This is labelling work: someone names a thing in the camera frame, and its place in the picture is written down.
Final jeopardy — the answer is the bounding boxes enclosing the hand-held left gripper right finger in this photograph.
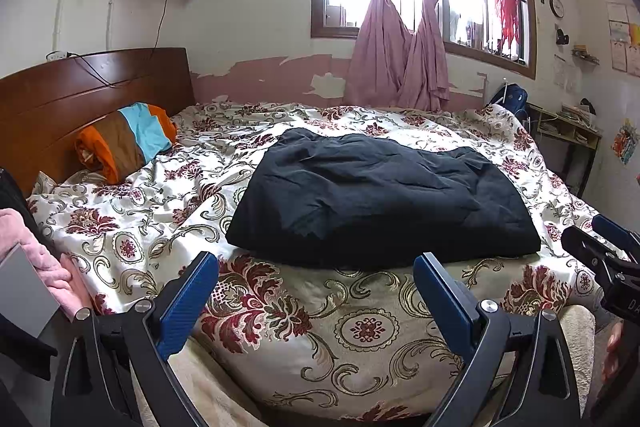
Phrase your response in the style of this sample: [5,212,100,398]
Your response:
[413,252,582,427]

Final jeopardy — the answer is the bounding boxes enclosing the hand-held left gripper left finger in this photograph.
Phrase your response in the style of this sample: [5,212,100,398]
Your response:
[50,251,221,427]

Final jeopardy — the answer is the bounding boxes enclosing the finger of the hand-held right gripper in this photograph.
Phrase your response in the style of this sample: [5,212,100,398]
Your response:
[561,226,640,276]
[592,214,640,258]

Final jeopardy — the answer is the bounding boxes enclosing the dark navy padded jacket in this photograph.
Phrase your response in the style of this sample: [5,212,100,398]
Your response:
[225,128,542,271]

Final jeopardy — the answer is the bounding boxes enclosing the red hanging clothes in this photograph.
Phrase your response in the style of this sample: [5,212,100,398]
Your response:
[493,0,522,54]

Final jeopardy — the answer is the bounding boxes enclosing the person's right hand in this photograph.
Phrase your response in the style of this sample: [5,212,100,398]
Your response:
[602,322,626,383]

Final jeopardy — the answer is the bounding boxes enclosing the cream fleece blanket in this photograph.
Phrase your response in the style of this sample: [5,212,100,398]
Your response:
[134,341,263,427]

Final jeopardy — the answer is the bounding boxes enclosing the floral patterned duvet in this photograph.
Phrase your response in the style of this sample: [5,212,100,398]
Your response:
[27,101,626,419]

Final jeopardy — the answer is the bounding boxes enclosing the wooden side desk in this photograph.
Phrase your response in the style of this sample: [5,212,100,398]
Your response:
[526,102,603,196]

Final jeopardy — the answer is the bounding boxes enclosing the stack of books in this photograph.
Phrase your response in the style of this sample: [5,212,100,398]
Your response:
[559,104,599,128]

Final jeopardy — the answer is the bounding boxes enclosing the pink fleece blanket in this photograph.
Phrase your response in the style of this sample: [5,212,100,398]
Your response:
[0,207,94,315]

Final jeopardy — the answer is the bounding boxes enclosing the blue backpack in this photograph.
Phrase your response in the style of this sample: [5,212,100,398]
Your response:
[486,82,529,114]

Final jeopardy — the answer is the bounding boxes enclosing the grey flat board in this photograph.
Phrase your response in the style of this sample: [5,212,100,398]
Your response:
[0,242,59,338]

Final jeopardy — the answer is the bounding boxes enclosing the orange brown blue striped pillow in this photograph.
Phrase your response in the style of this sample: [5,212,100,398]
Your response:
[75,103,178,184]

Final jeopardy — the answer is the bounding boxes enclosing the brown wooden headboard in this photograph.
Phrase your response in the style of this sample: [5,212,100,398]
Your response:
[0,48,195,196]

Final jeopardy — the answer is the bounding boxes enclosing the pink tied curtain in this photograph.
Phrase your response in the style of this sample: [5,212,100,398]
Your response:
[396,0,512,112]
[344,0,433,108]

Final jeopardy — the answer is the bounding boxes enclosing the colourful wall sticker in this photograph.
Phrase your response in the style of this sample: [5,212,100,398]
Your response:
[612,118,640,166]

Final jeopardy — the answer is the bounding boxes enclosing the small wall shelf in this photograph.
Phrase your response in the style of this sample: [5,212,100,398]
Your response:
[571,46,600,66]

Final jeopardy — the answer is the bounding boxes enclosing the group of wall papers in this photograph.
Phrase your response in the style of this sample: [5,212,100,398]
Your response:
[604,2,640,78]

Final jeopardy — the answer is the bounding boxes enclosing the black cable on headboard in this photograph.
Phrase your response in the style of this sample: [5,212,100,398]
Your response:
[67,52,139,88]

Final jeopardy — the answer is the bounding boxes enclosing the black hanging cable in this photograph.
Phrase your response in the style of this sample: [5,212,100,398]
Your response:
[151,0,174,51]

